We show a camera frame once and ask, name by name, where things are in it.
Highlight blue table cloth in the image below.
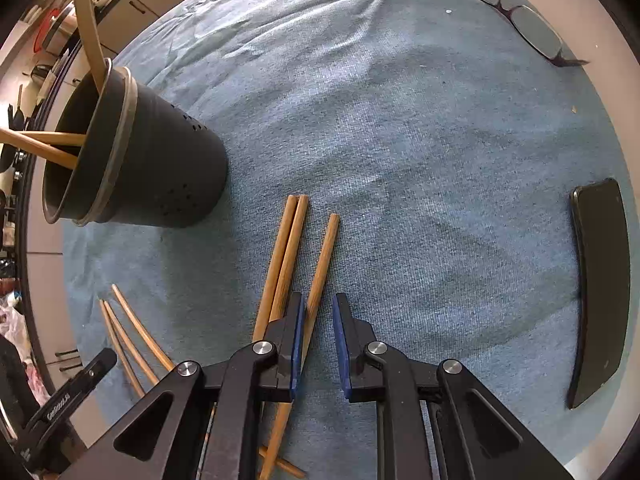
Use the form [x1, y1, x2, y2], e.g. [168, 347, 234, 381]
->
[60, 0, 621, 466]

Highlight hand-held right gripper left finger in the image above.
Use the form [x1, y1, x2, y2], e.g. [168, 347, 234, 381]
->
[65, 291, 306, 480]

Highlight dark grey utensil holder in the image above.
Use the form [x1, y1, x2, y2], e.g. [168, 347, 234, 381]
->
[41, 66, 228, 228]

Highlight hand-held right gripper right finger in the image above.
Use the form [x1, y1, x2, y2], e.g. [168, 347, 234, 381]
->
[332, 292, 571, 480]

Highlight white plastic bag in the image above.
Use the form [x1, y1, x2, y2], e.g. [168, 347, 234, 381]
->
[0, 295, 31, 361]

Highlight dark framed eyeglasses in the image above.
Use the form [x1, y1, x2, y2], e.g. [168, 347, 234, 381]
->
[457, 0, 592, 68]

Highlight black smartphone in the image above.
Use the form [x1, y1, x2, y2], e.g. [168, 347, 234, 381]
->
[566, 177, 632, 411]

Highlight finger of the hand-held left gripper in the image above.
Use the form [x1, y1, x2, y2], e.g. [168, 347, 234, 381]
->
[70, 347, 118, 395]

